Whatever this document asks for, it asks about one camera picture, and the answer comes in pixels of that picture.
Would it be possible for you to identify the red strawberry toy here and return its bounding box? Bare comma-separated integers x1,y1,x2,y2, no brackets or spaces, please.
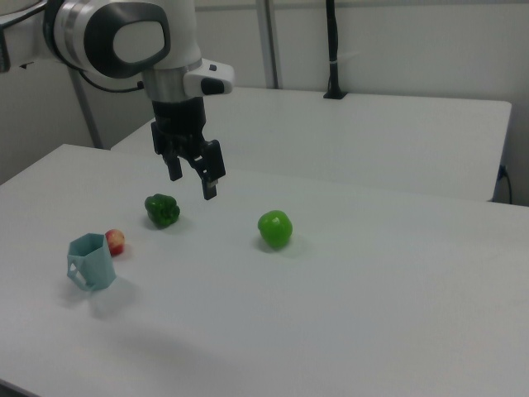
104,228,126,257

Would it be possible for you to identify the dark green bell pepper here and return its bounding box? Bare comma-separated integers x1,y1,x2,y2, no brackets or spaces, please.
144,193,182,229

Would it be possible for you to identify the light blue faceted mug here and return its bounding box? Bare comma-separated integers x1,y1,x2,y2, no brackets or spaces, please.
66,232,118,292

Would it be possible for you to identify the grey partition post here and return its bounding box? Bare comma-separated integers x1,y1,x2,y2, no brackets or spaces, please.
72,69,104,149
255,0,283,89

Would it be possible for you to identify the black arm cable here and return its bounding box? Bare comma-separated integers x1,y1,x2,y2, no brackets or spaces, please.
76,69,145,93

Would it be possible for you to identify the light green bell pepper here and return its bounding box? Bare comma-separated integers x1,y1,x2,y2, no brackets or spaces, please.
257,209,295,251

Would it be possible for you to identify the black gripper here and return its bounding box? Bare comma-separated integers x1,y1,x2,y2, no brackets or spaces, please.
150,97,227,202

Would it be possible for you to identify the black pole with base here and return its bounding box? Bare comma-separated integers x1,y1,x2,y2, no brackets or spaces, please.
322,0,348,101

